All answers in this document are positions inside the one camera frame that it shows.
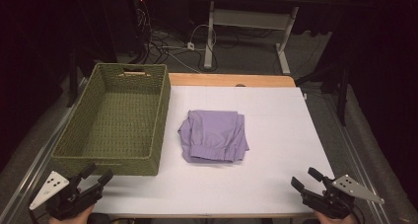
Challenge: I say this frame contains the purple pants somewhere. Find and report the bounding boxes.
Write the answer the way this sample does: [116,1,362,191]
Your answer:
[177,110,250,165]

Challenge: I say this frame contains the green woven basket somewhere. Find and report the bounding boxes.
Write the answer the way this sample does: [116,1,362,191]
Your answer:
[50,62,172,177]

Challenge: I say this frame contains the person's right hand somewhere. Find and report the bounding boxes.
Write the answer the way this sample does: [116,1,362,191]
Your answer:
[313,209,359,224]

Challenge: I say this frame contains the white cable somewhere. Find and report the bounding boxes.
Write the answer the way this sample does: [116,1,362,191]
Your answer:
[189,24,218,51]

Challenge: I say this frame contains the black metal stand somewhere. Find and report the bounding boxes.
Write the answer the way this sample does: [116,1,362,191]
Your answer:
[295,60,350,127]

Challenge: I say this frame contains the aluminium rail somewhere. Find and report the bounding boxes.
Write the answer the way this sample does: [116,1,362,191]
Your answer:
[323,92,392,224]
[0,77,91,224]

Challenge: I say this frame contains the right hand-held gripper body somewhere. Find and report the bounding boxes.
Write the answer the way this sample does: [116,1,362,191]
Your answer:
[300,174,385,220]

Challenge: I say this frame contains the white metal desk frame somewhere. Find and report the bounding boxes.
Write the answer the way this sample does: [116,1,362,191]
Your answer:
[203,0,300,76]

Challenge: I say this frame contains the white table mat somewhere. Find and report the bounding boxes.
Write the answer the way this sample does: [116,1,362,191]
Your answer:
[80,85,336,216]

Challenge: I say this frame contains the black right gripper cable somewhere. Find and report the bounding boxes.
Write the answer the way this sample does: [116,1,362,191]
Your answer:
[350,204,367,224]

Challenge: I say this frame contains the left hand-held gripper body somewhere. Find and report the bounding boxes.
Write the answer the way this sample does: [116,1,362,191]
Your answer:
[29,170,104,221]

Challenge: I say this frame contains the person's left hand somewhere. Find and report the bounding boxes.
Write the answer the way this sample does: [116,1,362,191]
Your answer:
[48,204,96,224]

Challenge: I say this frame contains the bundle of black cables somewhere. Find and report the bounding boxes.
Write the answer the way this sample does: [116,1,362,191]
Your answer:
[132,0,220,73]

